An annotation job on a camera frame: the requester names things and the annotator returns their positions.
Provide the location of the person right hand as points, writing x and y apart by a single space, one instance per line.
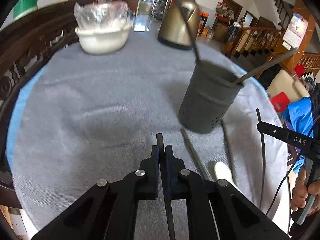
300 192

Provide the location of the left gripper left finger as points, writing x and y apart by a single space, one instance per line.
107 210

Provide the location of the red plastic child chair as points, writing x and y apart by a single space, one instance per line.
280 102

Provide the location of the cream armchair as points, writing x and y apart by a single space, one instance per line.
283 82

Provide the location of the white bowl with plastic bag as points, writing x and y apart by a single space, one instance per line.
102 28

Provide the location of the wall calendar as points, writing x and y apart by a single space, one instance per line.
295 32

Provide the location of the grey table cloth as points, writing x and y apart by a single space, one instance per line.
86 117

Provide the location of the dark chopstick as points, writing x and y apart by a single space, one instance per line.
266 66
167 201
194 155

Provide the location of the blue cloth garment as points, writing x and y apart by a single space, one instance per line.
299 114

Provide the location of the dark carved wooden bench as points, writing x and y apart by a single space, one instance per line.
26 46

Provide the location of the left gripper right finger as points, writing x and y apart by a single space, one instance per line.
216 210

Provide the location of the wooden staircase railing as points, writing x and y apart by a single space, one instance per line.
257 41

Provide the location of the dark grey utensil holder cup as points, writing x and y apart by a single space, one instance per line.
211 91

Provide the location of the white ceramic spoon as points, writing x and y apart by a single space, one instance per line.
222 171

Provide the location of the brass electric kettle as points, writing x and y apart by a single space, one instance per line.
173 31

